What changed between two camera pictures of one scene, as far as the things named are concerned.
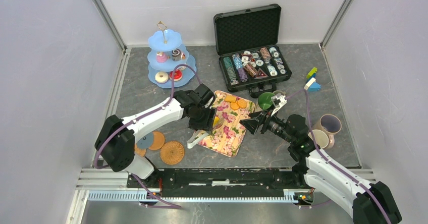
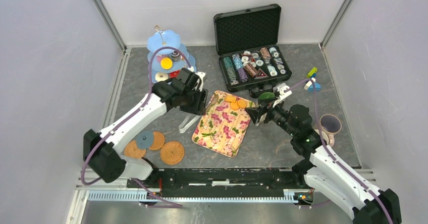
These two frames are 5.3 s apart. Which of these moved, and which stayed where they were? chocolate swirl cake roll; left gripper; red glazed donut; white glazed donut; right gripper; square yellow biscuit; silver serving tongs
Moved: silver serving tongs; right gripper; left gripper
Stayed: white glazed donut; red glazed donut; chocolate swirl cake roll; square yellow biscuit
